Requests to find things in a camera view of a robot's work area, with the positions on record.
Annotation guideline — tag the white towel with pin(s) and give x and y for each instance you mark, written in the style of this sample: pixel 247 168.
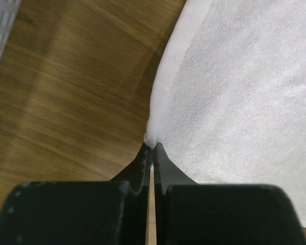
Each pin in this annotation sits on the white towel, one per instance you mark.
pixel 228 102

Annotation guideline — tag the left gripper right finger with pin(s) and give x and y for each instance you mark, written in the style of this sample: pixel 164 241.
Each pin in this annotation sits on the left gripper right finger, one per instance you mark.
pixel 192 213

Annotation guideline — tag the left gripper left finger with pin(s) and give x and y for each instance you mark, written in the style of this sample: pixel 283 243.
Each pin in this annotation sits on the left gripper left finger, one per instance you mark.
pixel 80 212

